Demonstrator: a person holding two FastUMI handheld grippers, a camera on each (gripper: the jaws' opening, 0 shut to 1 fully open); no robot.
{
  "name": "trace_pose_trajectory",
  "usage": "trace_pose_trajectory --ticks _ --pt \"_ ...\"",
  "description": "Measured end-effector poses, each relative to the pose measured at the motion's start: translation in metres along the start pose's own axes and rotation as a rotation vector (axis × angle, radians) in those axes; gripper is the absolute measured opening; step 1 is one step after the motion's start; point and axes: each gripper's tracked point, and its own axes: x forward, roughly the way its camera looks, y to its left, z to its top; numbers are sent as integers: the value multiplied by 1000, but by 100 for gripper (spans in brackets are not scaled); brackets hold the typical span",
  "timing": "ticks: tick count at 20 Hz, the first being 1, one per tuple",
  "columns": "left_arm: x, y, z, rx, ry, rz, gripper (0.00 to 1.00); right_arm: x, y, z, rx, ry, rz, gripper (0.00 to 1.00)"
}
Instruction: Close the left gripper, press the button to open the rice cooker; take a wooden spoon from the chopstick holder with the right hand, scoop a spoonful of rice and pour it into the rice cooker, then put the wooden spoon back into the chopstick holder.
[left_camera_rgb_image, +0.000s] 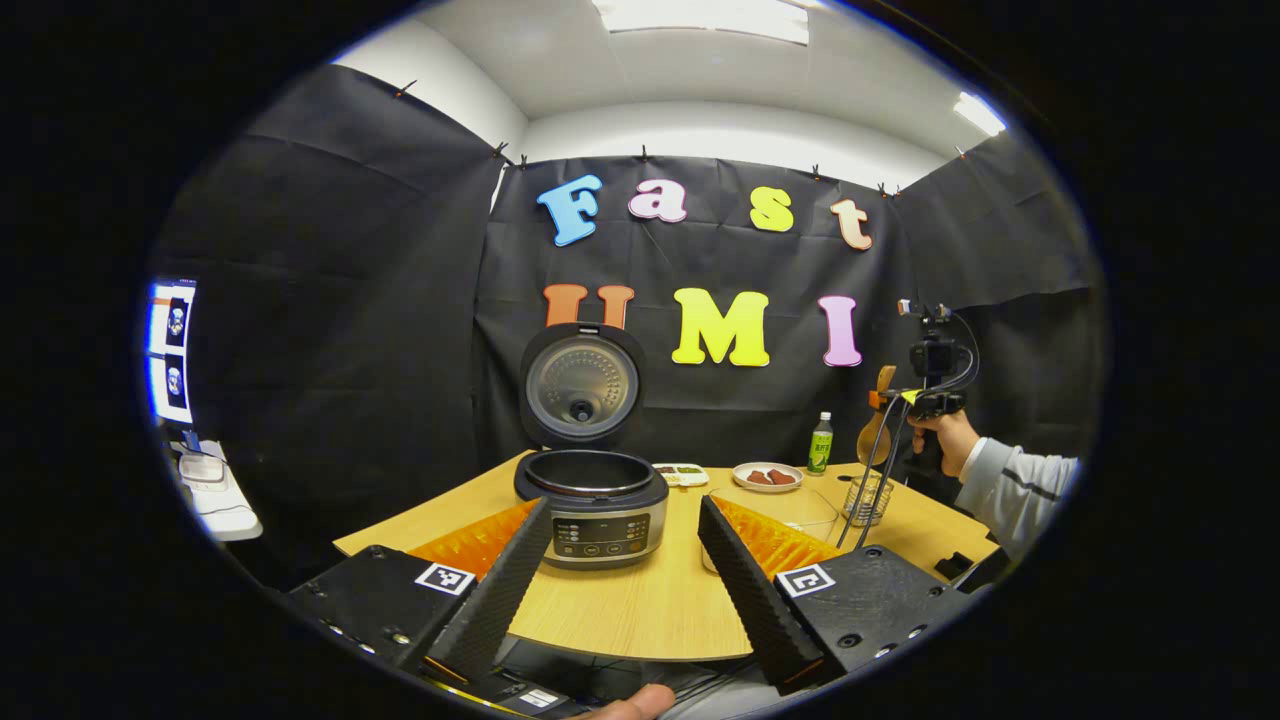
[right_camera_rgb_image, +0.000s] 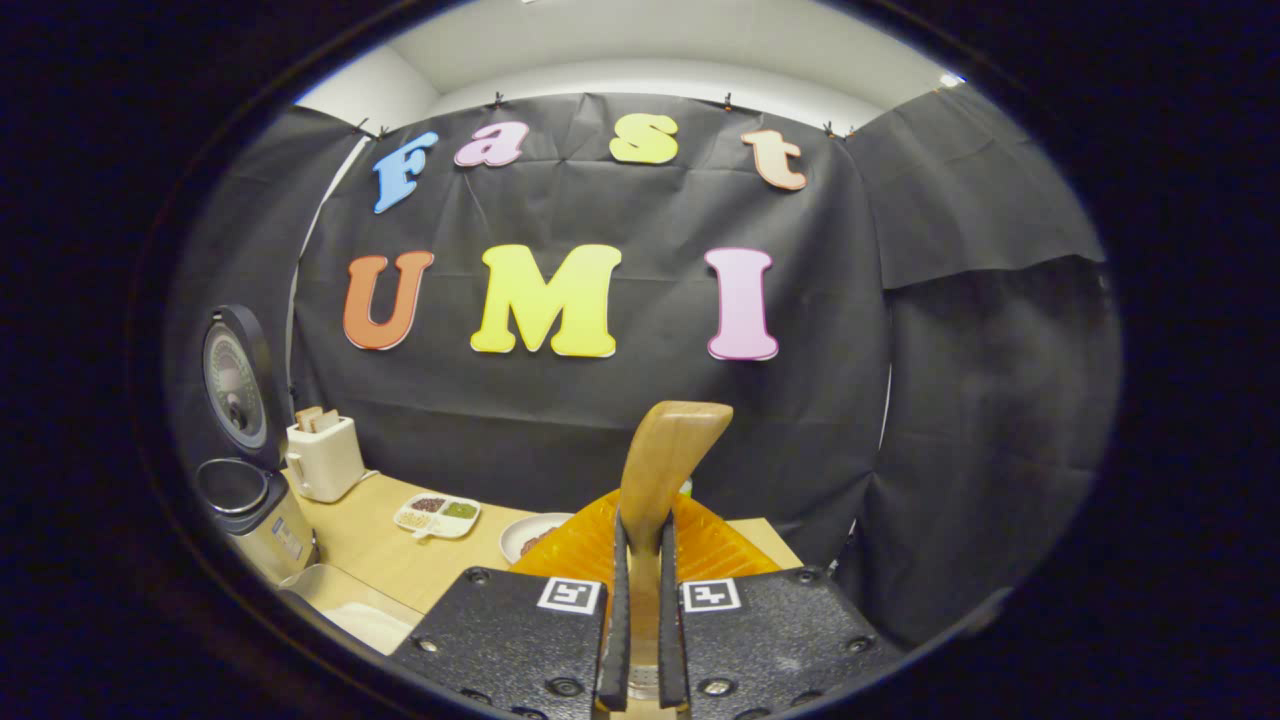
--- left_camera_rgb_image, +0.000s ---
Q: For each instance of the computer monitor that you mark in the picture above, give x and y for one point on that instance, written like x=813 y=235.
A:
x=172 y=350

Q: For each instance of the white round plate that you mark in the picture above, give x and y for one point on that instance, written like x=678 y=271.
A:
x=745 y=483

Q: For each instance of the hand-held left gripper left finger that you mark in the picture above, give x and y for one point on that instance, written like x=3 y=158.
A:
x=500 y=600

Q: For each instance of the large ceiling light panel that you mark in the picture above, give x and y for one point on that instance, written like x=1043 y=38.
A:
x=700 y=18

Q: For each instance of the white side table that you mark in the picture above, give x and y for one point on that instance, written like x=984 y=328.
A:
x=220 y=500

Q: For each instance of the wooden spoon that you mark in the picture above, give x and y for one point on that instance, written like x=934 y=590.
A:
x=872 y=440

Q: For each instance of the green drink bottle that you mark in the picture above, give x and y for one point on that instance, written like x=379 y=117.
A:
x=820 y=450

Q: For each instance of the small ceiling light panel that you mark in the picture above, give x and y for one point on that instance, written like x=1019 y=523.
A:
x=980 y=113

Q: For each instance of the grey rice cooker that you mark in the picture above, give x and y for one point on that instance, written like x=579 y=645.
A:
x=590 y=480

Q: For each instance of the clear chopstick holder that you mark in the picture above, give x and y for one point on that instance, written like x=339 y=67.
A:
x=867 y=500

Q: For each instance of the white divided grain tray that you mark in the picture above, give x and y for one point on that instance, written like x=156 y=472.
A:
x=680 y=474

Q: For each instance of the black backdrop cloth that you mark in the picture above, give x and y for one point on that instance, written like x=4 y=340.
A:
x=350 y=350

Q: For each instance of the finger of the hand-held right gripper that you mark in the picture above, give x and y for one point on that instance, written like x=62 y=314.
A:
x=890 y=398

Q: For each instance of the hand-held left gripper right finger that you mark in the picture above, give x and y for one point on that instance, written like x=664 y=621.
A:
x=755 y=600

